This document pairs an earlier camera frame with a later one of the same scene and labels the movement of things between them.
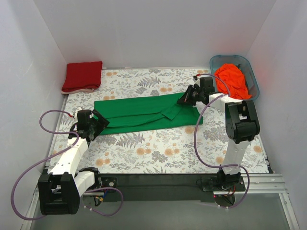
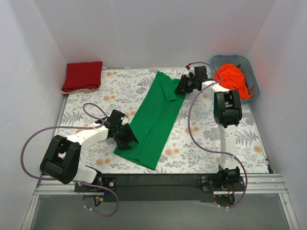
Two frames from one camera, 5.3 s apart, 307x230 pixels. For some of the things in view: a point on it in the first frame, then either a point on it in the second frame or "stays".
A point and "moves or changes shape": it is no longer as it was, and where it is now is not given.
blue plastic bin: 245,66 stays
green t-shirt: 147,113 moves or changes shape
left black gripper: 96,123 -> 122,136
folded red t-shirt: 83,75 stays
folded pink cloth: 78,91 stays
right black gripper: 189,95 -> 186,84
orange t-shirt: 234,79 stays
